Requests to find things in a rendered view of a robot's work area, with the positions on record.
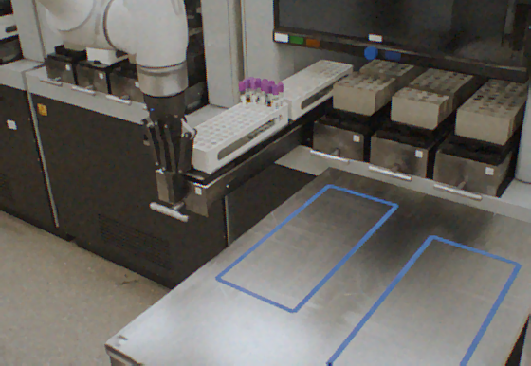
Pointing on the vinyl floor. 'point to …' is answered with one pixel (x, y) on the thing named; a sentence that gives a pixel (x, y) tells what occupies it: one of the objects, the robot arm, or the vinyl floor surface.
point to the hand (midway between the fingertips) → (174, 185)
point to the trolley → (349, 286)
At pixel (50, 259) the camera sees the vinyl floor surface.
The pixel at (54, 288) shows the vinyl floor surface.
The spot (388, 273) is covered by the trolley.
